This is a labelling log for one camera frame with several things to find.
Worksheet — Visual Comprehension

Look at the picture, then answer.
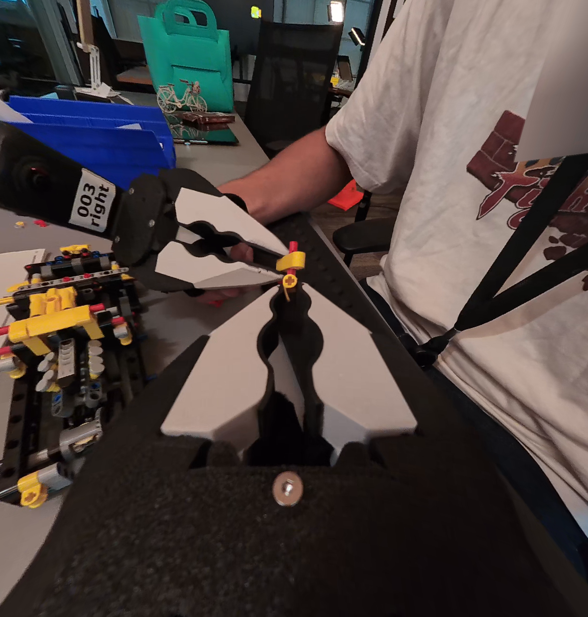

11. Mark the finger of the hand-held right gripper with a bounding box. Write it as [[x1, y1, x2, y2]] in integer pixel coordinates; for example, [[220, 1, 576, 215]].
[[153, 239, 285, 291], [174, 187, 293, 257]]

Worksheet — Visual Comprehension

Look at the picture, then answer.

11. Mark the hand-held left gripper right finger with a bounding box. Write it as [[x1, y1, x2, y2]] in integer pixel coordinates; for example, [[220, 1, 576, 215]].
[[298, 282, 418, 457]]

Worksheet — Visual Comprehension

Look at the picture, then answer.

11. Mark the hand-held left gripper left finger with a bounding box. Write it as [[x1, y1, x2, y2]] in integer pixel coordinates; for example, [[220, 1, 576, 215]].
[[160, 288, 294, 454]]

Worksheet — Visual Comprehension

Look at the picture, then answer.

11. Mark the yellow black lego car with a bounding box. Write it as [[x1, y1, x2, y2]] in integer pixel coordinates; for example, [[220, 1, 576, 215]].
[[0, 243, 151, 510]]

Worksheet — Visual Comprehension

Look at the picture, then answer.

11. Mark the lego instruction booklet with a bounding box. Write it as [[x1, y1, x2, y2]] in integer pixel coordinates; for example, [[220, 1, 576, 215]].
[[0, 248, 50, 382]]

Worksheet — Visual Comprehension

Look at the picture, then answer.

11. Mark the person's right hand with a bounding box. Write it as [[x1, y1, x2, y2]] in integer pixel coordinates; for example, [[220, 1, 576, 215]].
[[193, 241, 256, 308]]

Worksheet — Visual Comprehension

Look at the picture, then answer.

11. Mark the white paper slip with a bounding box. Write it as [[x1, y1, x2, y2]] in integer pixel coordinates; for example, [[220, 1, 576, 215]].
[[0, 84, 33, 124]]

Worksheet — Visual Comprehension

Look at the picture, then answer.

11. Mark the blue storage bin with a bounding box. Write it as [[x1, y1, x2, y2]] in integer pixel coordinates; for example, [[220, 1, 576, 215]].
[[0, 95, 177, 192]]

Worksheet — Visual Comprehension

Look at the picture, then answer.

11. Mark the brown box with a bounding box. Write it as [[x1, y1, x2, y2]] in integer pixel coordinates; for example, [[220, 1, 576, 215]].
[[180, 111, 237, 131]]

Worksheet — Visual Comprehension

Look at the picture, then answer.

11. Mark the miniature white bicycle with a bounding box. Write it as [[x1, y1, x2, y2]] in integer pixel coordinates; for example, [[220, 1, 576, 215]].
[[155, 78, 209, 115]]

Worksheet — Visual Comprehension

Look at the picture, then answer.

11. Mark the white articulated stand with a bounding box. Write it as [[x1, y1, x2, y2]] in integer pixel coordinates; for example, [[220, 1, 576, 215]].
[[74, 0, 136, 105]]

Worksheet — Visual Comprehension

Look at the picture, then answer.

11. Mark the orange traffic cone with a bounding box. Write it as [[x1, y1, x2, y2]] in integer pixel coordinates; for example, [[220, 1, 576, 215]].
[[328, 179, 368, 211]]

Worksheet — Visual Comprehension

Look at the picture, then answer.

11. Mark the black office chair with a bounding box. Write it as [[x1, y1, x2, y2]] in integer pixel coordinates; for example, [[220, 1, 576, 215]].
[[245, 19, 346, 158], [331, 189, 397, 269]]

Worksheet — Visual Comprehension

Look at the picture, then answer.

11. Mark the green felt bag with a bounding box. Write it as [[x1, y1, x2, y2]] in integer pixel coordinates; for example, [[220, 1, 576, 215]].
[[136, 0, 235, 115]]

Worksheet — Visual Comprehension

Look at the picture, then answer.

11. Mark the black monitor screen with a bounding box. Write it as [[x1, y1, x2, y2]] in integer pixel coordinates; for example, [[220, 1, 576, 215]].
[[231, 0, 334, 55]]

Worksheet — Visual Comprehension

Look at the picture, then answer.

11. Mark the black shoulder strap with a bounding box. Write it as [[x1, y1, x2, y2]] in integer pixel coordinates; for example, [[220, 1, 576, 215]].
[[411, 151, 588, 370]]

